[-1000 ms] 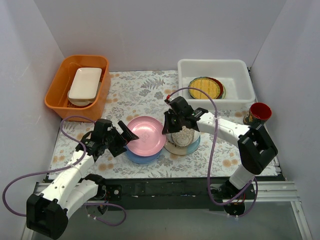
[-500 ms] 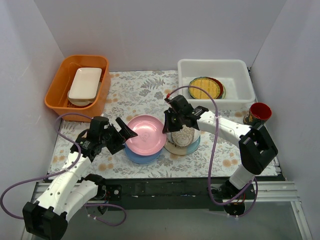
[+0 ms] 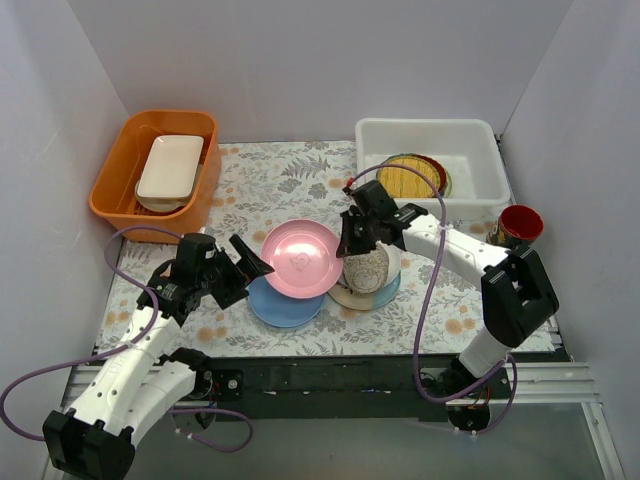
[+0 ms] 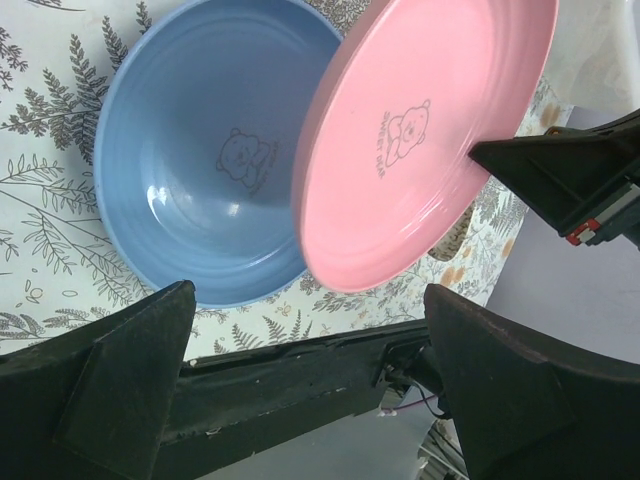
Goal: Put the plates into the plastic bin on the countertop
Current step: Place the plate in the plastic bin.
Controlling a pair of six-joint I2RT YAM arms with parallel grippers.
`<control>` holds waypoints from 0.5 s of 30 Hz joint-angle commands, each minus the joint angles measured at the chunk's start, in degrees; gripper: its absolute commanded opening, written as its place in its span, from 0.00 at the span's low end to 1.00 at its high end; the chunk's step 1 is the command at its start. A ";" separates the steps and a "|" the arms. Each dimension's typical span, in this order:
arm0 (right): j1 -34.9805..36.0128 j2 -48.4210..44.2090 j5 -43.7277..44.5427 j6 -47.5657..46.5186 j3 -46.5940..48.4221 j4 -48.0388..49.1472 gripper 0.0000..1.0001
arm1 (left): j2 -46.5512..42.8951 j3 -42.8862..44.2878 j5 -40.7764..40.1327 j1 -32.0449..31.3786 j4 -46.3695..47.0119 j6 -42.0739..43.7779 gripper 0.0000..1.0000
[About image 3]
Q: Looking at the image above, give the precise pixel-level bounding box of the white fluted plate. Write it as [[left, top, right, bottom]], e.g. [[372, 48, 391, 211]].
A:
[[379, 242, 401, 286]]

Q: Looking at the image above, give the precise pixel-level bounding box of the light blue plate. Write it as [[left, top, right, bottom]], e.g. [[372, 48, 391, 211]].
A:
[[248, 277, 325, 328]]

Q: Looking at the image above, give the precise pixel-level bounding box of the pink plate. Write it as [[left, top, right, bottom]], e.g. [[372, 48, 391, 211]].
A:
[[260, 219, 343, 299]]

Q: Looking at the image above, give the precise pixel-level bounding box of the cream and green plate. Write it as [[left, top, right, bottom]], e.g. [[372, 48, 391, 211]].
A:
[[444, 169, 453, 198]]

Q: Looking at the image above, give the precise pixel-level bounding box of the red brown round plate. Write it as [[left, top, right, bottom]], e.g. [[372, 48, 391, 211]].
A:
[[422, 156, 447, 195]]

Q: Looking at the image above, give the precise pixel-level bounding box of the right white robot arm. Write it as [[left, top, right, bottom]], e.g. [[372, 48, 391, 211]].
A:
[[336, 180, 559, 398]]

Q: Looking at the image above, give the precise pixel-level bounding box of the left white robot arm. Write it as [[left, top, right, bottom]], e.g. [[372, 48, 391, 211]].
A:
[[43, 233, 274, 479]]

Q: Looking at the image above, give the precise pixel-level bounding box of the orange plastic bin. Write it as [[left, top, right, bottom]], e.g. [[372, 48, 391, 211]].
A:
[[88, 109, 221, 245]]

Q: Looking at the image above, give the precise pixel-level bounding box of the cream and blue plate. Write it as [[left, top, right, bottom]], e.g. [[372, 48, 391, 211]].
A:
[[328, 274, 401, 311]]

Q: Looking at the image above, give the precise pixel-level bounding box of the white rectangular dish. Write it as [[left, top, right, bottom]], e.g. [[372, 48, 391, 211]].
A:
[[136, 135, 204, 200]]

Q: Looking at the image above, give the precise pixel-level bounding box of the red and black mug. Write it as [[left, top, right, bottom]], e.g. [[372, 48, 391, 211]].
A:
[[486, 204, 544, 250]]

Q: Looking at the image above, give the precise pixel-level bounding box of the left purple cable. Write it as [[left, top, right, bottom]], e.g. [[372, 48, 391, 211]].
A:
[[0, 224, 254, 454]]

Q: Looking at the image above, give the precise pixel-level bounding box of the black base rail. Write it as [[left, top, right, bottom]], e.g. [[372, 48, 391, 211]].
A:
[[162, 348, 511, 431]]

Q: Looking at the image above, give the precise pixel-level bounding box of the aluminium frame rail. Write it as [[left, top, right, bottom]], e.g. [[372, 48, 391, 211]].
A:
[[61, 362, 602, 407]]

